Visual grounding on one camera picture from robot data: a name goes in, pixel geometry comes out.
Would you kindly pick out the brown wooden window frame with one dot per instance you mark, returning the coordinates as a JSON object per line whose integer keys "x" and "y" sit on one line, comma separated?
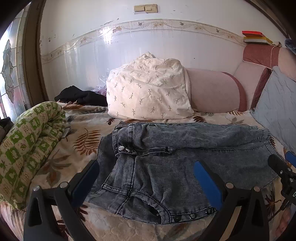
{"x": 31, "y": 55}

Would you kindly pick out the camouflage garment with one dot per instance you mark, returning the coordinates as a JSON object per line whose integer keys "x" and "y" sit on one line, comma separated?
{"x": 5, "y": 126}

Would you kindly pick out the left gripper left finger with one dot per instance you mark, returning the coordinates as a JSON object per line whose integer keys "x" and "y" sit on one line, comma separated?
{"x": 40, "y": 221}

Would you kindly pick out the pink cylindrical bolster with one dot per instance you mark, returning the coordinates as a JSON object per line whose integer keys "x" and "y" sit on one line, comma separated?
{"x": 216, "y": 92}

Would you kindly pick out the stained glass window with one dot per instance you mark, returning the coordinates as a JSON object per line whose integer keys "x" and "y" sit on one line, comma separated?
{"x": 14, "y": 96}

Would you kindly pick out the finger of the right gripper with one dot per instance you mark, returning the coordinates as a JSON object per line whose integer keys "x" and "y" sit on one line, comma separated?
{"x": 291, "y": 158}
{"x": 281, "y": 168}

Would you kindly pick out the beige wall switch plate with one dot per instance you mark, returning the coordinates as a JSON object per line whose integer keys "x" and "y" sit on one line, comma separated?
{"x": 147, "y": 8}

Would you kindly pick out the green patterned rolled quilt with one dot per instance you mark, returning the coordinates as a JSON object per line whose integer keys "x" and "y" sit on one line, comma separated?
{"x": 26, "y": 147}

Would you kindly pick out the blue cloth on headboard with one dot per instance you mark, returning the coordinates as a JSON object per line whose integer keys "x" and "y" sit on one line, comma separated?
{"x": 290, "y": 44}

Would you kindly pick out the stack of books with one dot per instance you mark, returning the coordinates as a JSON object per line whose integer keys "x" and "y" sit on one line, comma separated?
{"x": 256, "y": 37}

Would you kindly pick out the black garment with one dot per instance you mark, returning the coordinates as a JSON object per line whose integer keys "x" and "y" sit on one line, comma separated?
{"x": 81, "y": 97}

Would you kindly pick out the light blue quilted pillow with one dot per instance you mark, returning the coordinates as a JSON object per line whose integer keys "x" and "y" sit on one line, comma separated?
{"x": 276, "y": 109}

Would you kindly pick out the grey denim jeans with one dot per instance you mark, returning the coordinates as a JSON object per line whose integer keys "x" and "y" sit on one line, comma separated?
{"x": 146, "y": 170}

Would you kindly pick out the pink maroon headboard cushion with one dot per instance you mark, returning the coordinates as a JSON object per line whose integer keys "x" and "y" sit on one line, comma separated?
{"x": 256, "y": 67}

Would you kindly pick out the leaf pattern bed blanket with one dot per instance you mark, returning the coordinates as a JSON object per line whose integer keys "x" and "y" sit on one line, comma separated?
{"x": 86, "y": 126}

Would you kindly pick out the cream floral pillow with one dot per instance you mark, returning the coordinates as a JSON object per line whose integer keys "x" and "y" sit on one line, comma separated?
{"x": 149, "y": 88}

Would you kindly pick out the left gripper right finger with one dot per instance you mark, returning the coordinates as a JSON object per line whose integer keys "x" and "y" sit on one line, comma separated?
{"x": 251, "y": 224}

